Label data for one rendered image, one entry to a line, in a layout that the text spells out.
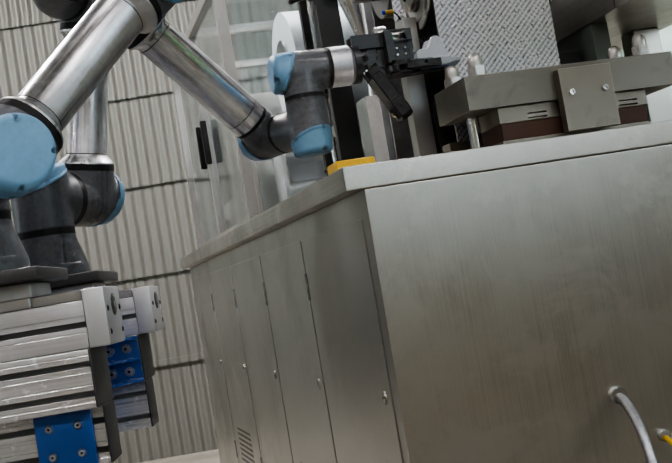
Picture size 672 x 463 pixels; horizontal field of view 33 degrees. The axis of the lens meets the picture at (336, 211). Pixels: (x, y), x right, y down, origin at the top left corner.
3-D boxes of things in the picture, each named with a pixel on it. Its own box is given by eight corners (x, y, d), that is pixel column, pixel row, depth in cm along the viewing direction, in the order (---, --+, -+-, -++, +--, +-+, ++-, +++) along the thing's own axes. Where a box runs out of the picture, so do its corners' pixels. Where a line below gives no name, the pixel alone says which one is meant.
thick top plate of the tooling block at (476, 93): (439, 127, 212) (433, 94, 212) (634, 100, 221) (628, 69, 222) (469, 111, 196) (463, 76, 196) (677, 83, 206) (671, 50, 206)
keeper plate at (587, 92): (563, 133, 200) (552, 71, 200) (615, 125, 202) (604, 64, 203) (570, 130, 197) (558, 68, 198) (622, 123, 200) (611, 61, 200)
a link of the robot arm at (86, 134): (38, 227, 239) (41, -37, 237) (85, 224, 253) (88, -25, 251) (83, 229, 234) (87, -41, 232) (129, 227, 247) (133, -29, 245)
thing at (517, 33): (450, 102, 217) (433, 6, 218) (563, 87, 223) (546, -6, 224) (450, 101, 216) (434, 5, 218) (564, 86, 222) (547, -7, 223)
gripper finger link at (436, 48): (461, 30, 215) (414, 36, 213) (466, 61, 215) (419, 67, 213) (455, 34, 218) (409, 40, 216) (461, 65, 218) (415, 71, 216)
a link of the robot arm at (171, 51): (56, 9, 202) (254, 179, 223) (85, -9, 193) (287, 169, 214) (89, -36, 207) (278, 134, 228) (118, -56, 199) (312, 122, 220)
